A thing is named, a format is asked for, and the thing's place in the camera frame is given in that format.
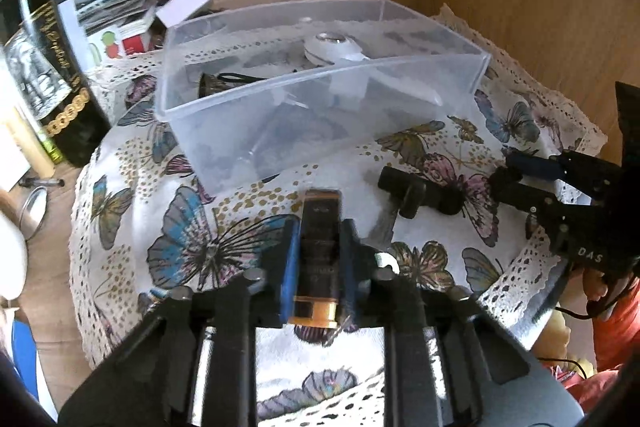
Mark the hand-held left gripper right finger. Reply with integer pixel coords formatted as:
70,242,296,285
340,219,585,427

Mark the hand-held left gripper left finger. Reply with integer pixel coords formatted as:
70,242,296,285
60,215,302,427

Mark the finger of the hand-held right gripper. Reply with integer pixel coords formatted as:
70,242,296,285
487,169,599,234
502,150,567,180

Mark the black and gold cylindrical tube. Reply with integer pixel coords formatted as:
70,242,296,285
291,189,347,326

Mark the black clip holder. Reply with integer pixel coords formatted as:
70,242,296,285
377,165,464,221

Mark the clear plastic storage box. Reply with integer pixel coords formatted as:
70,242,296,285
153,0,494,188

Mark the person's right hand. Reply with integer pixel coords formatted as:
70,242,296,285
581,266,612,305

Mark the butterfly print lace tablecloth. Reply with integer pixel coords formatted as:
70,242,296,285
67,3,609,424

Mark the white round handheld device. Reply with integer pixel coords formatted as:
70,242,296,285
302,31,368,66

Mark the round metal lid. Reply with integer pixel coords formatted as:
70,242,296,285
19,187,50,242

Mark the red and green printed card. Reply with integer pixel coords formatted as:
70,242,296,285
86,21,153,72

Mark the white rectangular box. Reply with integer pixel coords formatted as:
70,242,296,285
155,0,218,28

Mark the light wooden stick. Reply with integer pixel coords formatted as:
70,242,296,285
0,104,56,178

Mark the black bottle with gold label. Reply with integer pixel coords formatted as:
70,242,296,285
2,0,113,168

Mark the stack of printed papers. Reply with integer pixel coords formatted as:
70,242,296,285
75,0,162,34

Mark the black cable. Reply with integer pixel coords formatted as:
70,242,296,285
552,279,632,321

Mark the small black corded item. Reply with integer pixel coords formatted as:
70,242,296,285
198,71,266,98

